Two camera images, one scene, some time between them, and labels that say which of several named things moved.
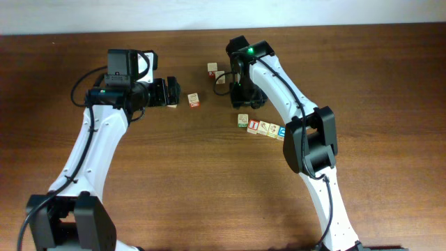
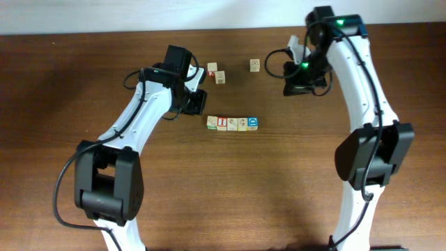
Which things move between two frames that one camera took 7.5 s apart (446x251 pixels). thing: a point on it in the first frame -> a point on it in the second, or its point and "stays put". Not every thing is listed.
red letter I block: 253,126 -> 221,123
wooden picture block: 263,128 -> 231,123
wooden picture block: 273,130 -> 242,123
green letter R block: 242,120 -> 212,123
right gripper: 236,102 -> 291,87
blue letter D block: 281,132 -> 252,123
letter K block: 221,79 stays put
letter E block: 212,68 stays put
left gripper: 162,97 -> 197,107
